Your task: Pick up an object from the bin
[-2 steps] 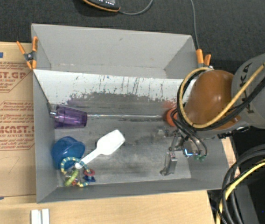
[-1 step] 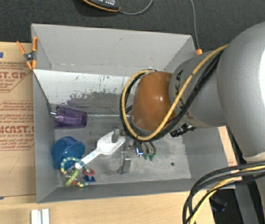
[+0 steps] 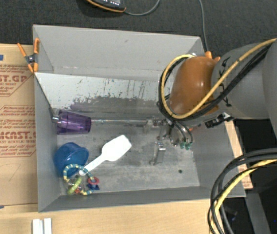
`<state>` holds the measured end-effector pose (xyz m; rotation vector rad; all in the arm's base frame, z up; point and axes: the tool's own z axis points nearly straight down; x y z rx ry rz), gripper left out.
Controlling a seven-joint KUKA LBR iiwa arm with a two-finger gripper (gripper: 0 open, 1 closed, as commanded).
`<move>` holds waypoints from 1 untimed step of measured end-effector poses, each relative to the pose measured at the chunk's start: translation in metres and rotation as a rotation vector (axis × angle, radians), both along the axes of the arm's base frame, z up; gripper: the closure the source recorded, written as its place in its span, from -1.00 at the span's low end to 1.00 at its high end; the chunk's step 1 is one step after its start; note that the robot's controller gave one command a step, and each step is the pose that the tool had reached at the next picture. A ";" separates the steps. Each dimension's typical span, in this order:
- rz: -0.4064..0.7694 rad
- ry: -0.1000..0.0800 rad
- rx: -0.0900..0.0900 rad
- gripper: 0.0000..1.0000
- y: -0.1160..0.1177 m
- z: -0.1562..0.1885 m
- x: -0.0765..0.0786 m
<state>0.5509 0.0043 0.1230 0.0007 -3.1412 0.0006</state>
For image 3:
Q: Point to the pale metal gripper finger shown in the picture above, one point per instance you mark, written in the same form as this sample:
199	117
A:
124	122
160	153

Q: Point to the white plastic spatula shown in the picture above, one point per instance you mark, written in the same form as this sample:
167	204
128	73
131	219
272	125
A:
115	147

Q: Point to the grey metal bin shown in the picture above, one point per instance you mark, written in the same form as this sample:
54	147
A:
133	174

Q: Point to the clear purple plastic cup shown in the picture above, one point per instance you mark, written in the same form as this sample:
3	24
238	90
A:
73	123

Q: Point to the blue plastic bowl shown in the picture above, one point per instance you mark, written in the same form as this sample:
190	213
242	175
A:
70	155

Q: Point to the brown cardboard board, red print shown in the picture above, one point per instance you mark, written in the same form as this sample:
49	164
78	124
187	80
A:
11	121

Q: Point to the black cylinder on white bracket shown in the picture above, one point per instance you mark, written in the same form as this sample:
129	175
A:
217	121

